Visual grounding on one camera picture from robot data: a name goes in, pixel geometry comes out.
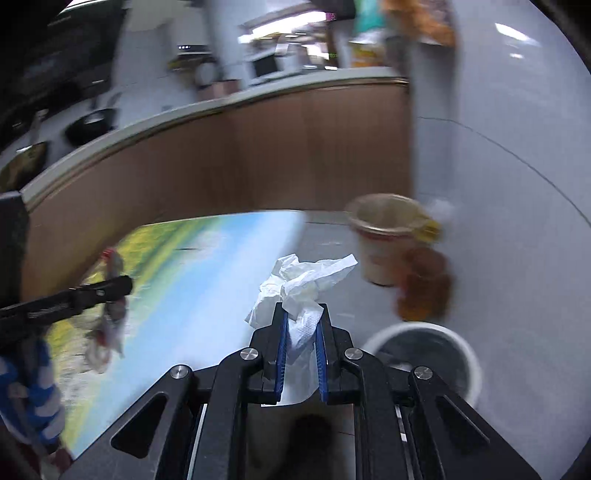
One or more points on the yellow seasoning package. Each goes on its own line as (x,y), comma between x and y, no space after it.
(365,55)

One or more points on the brass pot with handle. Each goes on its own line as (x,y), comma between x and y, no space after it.
(28,161)

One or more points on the black frying wok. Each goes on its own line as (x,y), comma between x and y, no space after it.
(97,122)

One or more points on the blue white striped sleeve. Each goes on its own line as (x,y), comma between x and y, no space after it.
(31,404)

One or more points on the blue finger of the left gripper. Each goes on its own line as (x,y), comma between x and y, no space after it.
(66,304)

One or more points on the white microwave oven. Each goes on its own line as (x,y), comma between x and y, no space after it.
(273,64)

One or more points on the white rimmed trash bin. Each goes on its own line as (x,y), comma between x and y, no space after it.
(405,346)

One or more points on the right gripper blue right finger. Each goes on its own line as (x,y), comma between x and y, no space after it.
(409,424)

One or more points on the white tissue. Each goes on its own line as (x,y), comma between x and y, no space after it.
(298,286)

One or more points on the brown kitchen base cabinets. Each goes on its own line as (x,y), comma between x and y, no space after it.
(309,148)

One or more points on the plastic wrapper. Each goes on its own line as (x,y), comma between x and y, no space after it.
(106,336)

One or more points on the black range hood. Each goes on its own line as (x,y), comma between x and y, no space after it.
(53,55)

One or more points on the landscape print folding table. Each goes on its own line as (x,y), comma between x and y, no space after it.
(195,281)

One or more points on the green plastic bag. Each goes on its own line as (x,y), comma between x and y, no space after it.
(369,16)

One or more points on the amber cooking oil bottle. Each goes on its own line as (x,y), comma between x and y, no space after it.
(425,280)

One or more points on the beige lined trash bucket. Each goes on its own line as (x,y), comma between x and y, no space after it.
(387,226)

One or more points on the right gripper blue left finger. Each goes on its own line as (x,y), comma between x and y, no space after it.
(190,424)

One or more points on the orange patterned apron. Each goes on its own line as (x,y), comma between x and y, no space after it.
(429,21)

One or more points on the copper rice cooker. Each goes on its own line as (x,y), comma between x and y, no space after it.
(210,82)

